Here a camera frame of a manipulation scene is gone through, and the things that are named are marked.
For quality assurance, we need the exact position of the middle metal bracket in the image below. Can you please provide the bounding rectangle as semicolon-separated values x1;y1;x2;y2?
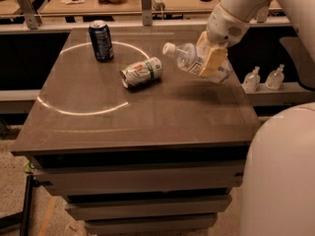
141;0;153;27

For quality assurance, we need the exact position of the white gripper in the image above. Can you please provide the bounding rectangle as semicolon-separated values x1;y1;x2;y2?
196;5;249;78

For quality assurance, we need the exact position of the right sanitizer bottle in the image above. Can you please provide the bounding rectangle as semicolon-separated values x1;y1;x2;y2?
265;64;284;90

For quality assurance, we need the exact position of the white power strip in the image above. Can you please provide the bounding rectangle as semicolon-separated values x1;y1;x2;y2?
152;0;165;11

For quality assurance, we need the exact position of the blue soda can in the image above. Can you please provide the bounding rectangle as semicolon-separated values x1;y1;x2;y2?
89;20;114;63

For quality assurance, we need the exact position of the sanitizer bottle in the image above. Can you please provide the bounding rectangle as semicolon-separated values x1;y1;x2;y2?
242;66;260;92
265;64;284;90

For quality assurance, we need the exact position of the left sanitizer bottle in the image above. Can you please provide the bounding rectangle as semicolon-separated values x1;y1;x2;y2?
242;66;260;92

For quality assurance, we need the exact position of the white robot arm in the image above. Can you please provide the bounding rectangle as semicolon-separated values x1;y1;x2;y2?
200;0;315;236

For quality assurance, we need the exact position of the white green crushed can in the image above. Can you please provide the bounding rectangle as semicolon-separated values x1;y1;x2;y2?
120;57;163;89

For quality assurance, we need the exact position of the clear plastic water bottle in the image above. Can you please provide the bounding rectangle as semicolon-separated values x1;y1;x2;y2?
162;42;233;84

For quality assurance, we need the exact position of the left metal bracket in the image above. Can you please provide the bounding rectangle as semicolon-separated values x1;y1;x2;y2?
17;0;42;30

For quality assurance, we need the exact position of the grey drawer cabinet table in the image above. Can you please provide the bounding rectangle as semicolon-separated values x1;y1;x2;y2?
13;27;259;235

